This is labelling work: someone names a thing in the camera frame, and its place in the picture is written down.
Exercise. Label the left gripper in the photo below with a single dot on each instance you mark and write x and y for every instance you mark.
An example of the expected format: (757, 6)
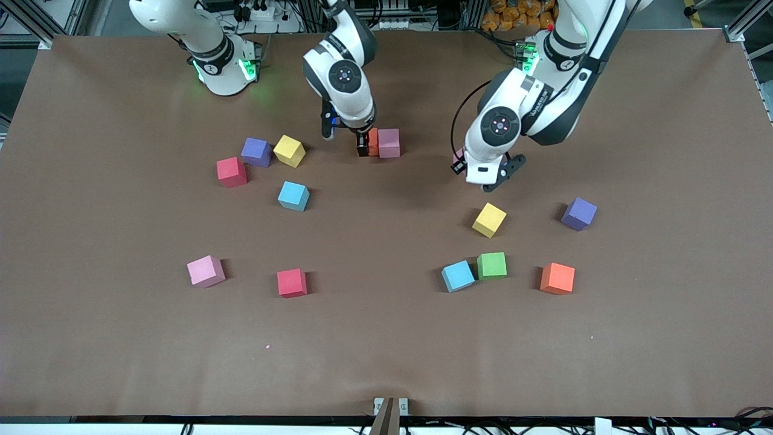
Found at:
(460, 165)

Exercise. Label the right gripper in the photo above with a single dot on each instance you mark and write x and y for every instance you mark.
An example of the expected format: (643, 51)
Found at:
(362, 142)

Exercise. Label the orange foam cube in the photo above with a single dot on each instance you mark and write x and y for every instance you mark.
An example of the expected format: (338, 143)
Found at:
(374, 142)
(557, 278)

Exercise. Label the light blue foam cube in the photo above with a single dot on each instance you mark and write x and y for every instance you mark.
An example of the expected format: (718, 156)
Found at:
(458, 275)
(293, 196)

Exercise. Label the green foam cube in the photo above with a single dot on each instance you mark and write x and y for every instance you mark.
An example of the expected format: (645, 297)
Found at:
(492, 265)

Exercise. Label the red foam cube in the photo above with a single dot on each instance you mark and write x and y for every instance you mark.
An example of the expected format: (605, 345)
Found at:
(292, 283)
(231, 171)

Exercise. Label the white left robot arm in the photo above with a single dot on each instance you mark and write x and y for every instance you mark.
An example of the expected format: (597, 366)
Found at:
(543, 103)

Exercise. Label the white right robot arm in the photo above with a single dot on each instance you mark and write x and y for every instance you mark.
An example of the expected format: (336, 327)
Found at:
(347, 78)

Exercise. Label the yellow foam cube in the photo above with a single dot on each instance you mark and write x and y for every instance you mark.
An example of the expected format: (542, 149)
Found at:
(289, 150)
(489, 220)

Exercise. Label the purple foam cube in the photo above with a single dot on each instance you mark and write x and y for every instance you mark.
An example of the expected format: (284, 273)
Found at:
(579, 213)
(256, 151)

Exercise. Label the grey electronics rack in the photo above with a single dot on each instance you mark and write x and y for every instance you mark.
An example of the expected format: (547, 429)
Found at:
(392, 21)

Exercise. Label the pile of orange objects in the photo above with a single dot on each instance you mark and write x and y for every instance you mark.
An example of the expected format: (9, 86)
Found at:
(507, 15)

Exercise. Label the white power strip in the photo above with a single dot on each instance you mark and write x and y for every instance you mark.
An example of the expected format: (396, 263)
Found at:
(266, 13)

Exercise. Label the brown table cover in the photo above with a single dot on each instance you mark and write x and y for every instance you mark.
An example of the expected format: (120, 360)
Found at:
(386, 338)

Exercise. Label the metal bracket with post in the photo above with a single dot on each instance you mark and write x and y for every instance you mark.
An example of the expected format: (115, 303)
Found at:
(380, 406)

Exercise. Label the aluminium frame strut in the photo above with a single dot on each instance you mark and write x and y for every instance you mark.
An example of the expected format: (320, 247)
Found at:
(740, 27)
(36, 27)

